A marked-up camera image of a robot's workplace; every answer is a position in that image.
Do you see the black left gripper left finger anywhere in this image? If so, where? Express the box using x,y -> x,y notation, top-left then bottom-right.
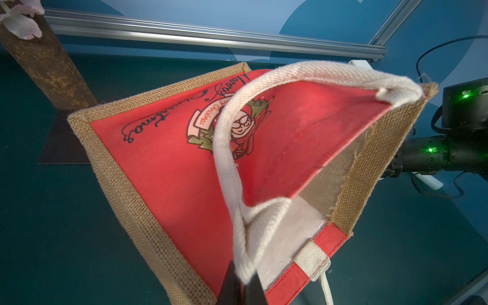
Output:
216,261 -> 241,305

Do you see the red burlap canvas bag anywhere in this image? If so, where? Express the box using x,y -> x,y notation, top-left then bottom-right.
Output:
68,61 -> 438,304

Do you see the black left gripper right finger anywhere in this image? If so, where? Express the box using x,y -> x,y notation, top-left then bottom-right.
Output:
243,273 -> 268,305

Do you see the pink cherry blossom tree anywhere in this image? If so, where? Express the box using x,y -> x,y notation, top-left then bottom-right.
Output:
0,0 -> 99,165

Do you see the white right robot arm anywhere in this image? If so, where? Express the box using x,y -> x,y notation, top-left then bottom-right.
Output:
382,78 -> 487,180

